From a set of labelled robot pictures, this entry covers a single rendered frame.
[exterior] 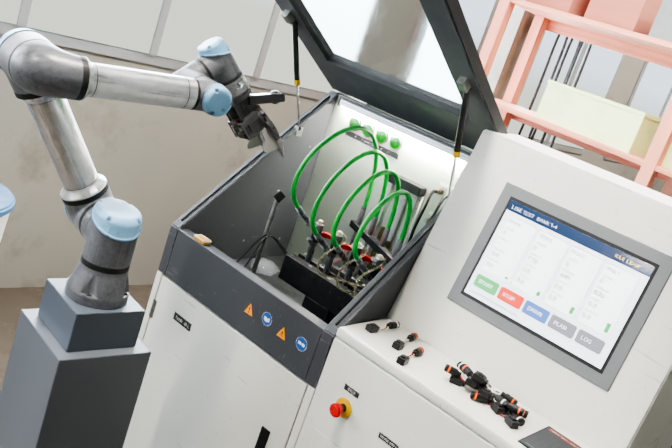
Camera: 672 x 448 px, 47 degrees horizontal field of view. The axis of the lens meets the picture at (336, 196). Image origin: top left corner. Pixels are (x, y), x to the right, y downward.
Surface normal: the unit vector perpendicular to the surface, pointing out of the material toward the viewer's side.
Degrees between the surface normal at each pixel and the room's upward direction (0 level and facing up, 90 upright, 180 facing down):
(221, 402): 90
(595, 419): 76
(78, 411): 90
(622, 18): 90
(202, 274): 90
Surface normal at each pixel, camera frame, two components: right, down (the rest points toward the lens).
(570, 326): -0.52, -0.23
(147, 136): 0.63, 0.39
